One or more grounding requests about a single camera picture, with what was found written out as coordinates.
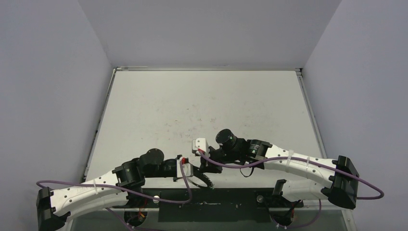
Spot large metal key ring plate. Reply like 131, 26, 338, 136
186, 169, 215, 190

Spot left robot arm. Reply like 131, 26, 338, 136
36, 149, 194, 231

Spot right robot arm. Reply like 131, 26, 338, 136
191, 129, 359, 209

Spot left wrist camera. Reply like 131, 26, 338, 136
174, 155, 194, 180

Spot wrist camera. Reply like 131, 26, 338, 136
174, 155, 194, 180
191, 138, 209, 157

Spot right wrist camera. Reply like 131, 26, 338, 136
191, 138, 209, 157

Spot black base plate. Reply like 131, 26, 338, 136
122, 188, 304, 223

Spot aluminium rail front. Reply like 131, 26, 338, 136
65, 188, 354, 212

